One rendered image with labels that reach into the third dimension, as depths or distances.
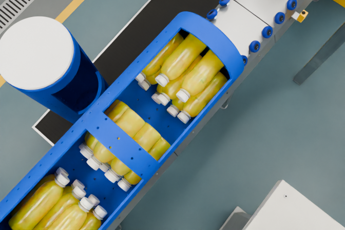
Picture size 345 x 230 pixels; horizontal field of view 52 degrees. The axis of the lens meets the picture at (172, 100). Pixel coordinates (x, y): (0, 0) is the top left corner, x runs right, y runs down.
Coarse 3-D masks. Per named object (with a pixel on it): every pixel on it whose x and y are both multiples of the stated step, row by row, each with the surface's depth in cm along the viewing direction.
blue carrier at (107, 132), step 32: (192, 32) 103; (224, 64) 104; (128, 96) 122; (96, 128) 97; (160, 128) 123; (192, 128) 108; (64, 160) 116; (128, 160) 96; (160, 160) 104; (96, 192) 119; (128, 192) 113; (0, 224) 108
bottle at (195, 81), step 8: (208, 56) 111; (216, 56) 110; (200, 64) 110; (208, 64) 110; (216, 64) 110; (192, 72) 110; (200, 72) 109; (208, 72) 109; (216, 72) 111; (184, 80) 110; (192, 80) 109; (200, 80) 109; (208, 80) 110; (184, 88) 110; (192, 88) 109; (200, 88) 110
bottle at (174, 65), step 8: (184, 40) 112; (192, 40) 111; (176, 48) 112; (184, 48) 110; (192, 48) 110; (200, 48) 111; (168, 56) 111; (176, 56) 109; (184, 56) 109; (192, 56) 111; (168, 64) 109; (176, 64) 109; (184, 64) 110; (168, 72) 109; (176, 72) 109; (168, 80) 110
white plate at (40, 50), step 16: (16, 32) 127; (32, 32) 127; (48, 32) 127; (64, 32) 126; (0, 48) 126; (16, 48) 125; (32, 48) 125; (48, 48) 125; (64, 48) 125; (0, 64) 124; (16, 64) 124; (32, 64) 124; (48, 64) 123; (64, 64) 123; (16, 80) 122; (32, 80) 122; (48, 80) 122
